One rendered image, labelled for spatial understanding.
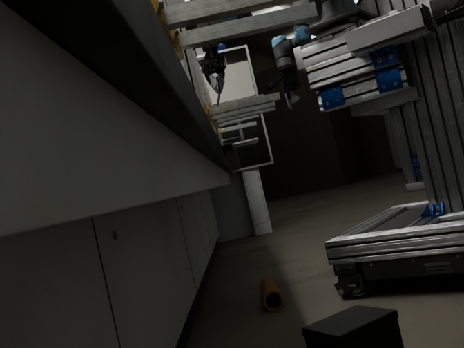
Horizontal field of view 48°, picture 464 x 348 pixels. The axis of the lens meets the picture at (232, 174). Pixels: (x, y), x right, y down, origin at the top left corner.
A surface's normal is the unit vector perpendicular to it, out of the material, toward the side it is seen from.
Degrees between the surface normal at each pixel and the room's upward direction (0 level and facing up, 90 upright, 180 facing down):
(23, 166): 90
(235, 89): 90
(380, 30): 90
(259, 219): 90
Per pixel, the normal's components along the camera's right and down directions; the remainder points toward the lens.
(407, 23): -0.57, 0.11
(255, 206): -0.01, -0.01
